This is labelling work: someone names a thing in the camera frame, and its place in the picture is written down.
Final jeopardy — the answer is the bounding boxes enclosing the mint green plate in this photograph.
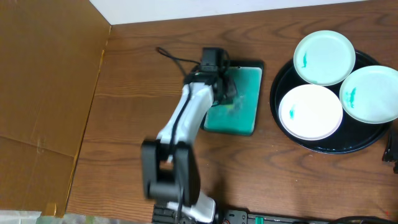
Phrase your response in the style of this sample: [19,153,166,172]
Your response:
[339,65,397,124]
[293,30,356,86]

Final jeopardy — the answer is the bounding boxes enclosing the white plate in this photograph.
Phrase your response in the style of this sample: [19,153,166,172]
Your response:
[277,84,343,141]

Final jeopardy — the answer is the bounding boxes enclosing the green yellow sponge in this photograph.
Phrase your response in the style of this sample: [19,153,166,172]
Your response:
[222,94,241,111]

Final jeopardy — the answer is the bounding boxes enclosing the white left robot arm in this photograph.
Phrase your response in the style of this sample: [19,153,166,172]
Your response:
[141,63,236,223]

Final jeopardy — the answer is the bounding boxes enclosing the black rectangular water tray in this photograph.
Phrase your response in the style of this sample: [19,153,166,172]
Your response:
[201,60,264,136]

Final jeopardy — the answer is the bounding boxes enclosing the round black tray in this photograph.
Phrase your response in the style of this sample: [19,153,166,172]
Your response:
[269,60,392,154]

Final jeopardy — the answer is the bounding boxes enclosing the brown cardboard panel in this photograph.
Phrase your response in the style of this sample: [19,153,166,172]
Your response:
[1,0,111,217]

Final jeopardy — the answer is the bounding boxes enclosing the black left camera cable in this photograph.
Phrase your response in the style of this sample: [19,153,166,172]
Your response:
[155,46,203,78]

